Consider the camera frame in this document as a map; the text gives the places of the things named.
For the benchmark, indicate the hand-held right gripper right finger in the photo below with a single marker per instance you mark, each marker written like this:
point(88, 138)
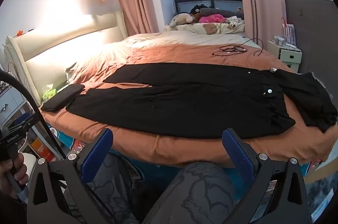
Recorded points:
point(237, 154)

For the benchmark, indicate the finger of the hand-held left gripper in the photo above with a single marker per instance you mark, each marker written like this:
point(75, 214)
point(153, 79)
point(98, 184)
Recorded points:
point(22, 118)

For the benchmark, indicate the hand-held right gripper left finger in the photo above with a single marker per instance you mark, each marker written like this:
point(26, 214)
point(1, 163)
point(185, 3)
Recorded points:
point(97, 151)

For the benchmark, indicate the black pants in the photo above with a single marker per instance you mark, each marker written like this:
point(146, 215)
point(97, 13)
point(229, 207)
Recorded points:
point(184, 107)

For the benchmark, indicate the person's left hand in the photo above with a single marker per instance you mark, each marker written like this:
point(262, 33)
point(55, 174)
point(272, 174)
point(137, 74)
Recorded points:
point(8, 173)

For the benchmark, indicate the grey storage shelf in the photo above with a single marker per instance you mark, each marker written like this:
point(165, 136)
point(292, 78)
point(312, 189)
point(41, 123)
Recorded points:
point(10, 99)

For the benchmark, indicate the teal cartoon printed bedsheet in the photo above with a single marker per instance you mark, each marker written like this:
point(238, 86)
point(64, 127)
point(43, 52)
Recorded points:
point(74, 143)

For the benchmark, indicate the orange box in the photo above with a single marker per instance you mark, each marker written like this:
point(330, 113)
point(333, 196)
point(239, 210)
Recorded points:
point(39, 150)

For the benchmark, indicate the green tissue pack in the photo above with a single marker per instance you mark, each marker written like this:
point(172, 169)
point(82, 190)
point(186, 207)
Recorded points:
point(49, 93)

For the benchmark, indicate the person's left leg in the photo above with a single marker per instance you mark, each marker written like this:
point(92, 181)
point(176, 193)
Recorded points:
point(118, 187)

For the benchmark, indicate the person's leg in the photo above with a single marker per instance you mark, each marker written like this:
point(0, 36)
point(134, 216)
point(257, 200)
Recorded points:
point(200, 192)
point(118, 187)

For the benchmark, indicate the folded black cloth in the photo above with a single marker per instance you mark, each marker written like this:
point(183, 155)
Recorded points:
point(63, 97)

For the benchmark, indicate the person's right leg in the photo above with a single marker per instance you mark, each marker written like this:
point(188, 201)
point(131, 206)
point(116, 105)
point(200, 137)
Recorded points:
point(200, 192)

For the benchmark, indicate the cream padded headboard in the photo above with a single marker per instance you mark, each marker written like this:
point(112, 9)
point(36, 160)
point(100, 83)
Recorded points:
point(52, 55)

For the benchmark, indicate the small orange object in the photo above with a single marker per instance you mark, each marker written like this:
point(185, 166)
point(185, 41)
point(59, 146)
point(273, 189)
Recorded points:
point(19, 33)

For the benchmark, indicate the blue patterned rug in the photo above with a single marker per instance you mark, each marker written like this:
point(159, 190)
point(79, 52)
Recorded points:
point(319, 187)

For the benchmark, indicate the black garment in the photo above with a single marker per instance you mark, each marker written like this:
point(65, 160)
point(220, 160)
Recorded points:
point(309, 97)

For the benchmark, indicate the white nightstand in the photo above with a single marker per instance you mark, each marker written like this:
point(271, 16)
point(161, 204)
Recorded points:
point(290, 57)

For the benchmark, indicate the bed with orange duvet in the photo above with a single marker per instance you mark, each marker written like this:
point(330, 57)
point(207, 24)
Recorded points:
point(184, 55)

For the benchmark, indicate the white bed sheet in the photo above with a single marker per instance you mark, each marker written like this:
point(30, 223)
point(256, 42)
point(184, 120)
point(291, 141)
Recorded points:
point(184, 37)

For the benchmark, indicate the white printed plush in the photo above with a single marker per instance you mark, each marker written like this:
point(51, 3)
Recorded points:
point(233, 22)

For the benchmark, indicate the pink striped bag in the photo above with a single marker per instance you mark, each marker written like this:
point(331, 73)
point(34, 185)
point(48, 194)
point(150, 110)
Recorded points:
point(288, 31)

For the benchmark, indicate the bear print pillow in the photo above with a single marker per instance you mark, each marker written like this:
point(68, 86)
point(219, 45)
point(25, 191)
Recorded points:
point(190, 28)

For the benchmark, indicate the pink plush toy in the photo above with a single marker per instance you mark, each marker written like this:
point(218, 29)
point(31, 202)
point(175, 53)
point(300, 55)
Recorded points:
point(211, 19)

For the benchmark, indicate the grey long pillow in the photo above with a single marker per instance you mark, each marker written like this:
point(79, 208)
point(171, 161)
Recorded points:
point(224, 12)

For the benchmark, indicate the beige teddy bear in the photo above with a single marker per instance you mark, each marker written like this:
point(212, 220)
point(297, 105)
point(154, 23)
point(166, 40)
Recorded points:
point(182, 18)

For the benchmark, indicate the black plush toy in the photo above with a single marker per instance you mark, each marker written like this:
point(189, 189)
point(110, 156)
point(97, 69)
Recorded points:
point(196, 9)

